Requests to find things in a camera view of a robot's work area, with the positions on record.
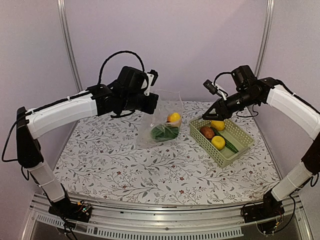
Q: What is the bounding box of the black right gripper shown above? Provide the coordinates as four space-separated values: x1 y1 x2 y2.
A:
202 88 259 121

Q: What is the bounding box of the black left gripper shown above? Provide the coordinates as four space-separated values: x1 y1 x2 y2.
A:
121 92 159 114

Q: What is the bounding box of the brown potato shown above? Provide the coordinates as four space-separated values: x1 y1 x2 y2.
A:
199 126 215 140

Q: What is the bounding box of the yellow round lemon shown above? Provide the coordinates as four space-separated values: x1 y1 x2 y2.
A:
211 135 226 151

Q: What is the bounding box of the orange yellow mango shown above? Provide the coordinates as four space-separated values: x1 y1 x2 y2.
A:
167 112 181 123

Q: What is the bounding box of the clear zip top bag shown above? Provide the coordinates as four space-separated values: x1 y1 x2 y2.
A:
136 89 184 149

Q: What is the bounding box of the green white bok choy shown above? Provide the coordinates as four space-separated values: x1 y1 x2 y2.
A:
150 124 180 142

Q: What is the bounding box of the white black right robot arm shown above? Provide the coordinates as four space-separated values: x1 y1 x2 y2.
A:
202 77 320 218

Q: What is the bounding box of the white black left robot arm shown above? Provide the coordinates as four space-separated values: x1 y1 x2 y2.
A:
16 66 159 217

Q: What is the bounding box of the green cucumber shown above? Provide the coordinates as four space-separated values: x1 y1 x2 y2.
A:
210 127 239 153

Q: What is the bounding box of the beige perforated plastic basket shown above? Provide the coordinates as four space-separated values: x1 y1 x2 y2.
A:
189 117 255 168

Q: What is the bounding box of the floral patterned table mat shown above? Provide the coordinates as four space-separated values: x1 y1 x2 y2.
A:
54 101 280 205

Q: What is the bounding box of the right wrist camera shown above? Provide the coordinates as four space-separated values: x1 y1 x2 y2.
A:
203 79 228 100

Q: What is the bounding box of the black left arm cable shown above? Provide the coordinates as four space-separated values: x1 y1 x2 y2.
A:
96 50 146 87

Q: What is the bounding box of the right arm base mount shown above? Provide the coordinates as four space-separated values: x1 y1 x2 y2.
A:
240 200 285 236

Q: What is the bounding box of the left aluminium corner post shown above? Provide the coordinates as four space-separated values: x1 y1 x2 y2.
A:
56 0 83 92

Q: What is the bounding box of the aluminium corner post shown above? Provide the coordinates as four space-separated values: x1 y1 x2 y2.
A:
56 0 83 92
254 0 275 77

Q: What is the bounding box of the right aluminium corner post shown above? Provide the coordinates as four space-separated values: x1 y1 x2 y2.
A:
254 0 275 77

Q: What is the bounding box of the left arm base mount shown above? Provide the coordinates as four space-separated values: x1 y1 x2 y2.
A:
48 197 93 223

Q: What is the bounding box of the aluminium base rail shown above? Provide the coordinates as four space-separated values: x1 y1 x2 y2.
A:
21 193 313 240

